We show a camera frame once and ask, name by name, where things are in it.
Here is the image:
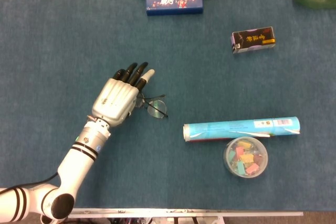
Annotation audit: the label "blue printed long box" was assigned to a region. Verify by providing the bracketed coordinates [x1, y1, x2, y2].
[145, 0, 204, 16]

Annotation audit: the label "black small carton box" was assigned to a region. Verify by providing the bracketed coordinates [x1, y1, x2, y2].
[231, 26, 276, 55]

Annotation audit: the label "aluminium table edge rail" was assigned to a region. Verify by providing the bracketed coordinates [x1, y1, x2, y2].
[70, 207, 304, 219]

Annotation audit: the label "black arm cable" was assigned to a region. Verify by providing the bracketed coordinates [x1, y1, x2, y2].
[0, 172, 59, 194]

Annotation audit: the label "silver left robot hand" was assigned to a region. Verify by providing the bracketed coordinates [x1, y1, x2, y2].
[88, 61, 155, 128]

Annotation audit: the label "thin-framed eyeglasses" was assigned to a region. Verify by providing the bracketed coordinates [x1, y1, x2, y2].
[135, 91, 169, 119]

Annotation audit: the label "light blue wrap roll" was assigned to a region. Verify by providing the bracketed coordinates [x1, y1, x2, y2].
[183, 116, 301, 143]

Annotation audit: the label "clear round plastic tub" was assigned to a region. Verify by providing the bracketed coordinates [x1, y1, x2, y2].
[223, 136, 269, 178]

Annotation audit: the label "blue felt table cloth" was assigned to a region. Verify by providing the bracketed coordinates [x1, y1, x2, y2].
[0, 0, 336, 209]

